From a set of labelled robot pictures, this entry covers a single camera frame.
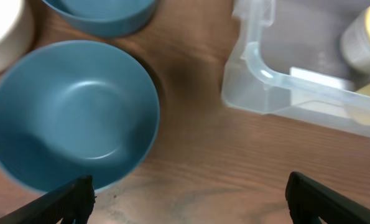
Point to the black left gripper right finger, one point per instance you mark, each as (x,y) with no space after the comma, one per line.
(310,202)

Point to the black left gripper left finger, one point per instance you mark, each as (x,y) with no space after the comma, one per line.
(70,203)

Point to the white label in container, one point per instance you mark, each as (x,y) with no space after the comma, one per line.
(322,79)

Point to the clear plastic storage container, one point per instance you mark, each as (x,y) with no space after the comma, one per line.
(276,35)

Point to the small cream bowl in container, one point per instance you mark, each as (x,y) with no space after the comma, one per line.
(355,45)

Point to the near dark blue bowl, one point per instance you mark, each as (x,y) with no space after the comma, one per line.
(76,108)

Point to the dark blue bowl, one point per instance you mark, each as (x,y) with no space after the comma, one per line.
(105,18)
(76,108)

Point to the far dark blue bowl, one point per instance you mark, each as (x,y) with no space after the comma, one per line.
(105,18)

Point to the large cream bowl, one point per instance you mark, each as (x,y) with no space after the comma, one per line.
(17,30)

